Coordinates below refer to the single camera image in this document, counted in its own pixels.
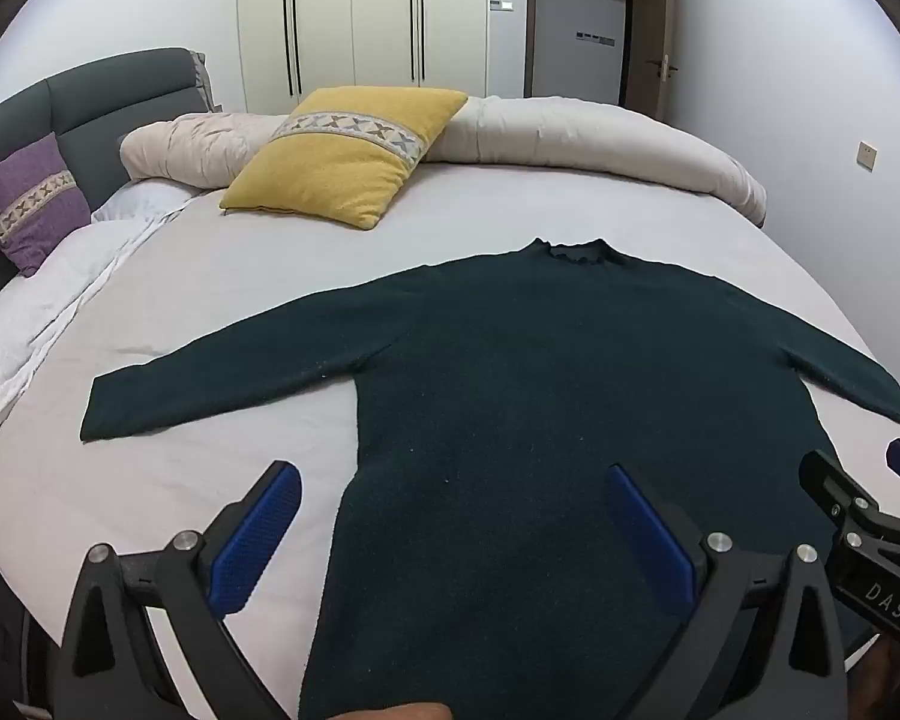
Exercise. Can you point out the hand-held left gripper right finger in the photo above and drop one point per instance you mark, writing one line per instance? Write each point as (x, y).
(649, 540)

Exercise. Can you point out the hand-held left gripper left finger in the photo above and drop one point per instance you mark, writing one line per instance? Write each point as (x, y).
(259, 540)

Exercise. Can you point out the dark green sweater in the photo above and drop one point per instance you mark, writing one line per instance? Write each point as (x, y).
(532, 390)

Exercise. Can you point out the bed with white sheet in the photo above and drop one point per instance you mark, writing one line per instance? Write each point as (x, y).
(270, 277)

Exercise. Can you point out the white towel blanket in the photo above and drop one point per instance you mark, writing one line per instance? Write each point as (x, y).
(37, 300)

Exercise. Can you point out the white pillow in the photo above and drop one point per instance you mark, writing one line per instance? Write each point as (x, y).
(139, 202)

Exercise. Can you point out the yellow patterned pillow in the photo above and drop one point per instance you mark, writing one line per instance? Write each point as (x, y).
(322, 165)

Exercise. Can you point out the purple patterned pillow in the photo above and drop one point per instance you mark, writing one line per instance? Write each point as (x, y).
(30, 202)

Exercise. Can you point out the beige rolled duvet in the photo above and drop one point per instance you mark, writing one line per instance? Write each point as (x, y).
(570, 135)

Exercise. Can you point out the grey upholstered headboard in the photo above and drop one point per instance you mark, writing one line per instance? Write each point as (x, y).
(120, 97)

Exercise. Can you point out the brown room door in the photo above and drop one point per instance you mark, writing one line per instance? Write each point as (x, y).
(649, 7)

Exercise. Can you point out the cream wardrobe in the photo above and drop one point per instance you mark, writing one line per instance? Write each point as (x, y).
(360, 15)

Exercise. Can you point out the beige wall socket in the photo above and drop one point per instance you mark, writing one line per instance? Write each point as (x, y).
(866, 154)

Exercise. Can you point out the hallway wall switches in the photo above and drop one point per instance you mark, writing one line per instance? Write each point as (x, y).
(596, 37)

